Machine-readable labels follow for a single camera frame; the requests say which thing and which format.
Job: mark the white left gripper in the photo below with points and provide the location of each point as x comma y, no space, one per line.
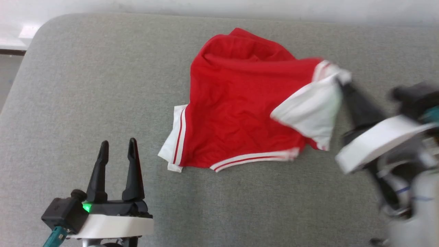
113,224

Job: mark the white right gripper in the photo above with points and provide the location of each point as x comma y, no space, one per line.
377,142

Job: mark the red and white basketball jersey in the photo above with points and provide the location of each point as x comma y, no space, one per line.
240,109

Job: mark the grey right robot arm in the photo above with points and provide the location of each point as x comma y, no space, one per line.
411,206

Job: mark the grey fabric sofa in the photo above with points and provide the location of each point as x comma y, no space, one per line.
103,85

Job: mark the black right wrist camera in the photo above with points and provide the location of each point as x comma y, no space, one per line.
415,97

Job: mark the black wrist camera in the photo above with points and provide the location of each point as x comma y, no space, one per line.
65,212
415,97

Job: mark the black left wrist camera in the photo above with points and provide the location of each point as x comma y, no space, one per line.
65,212

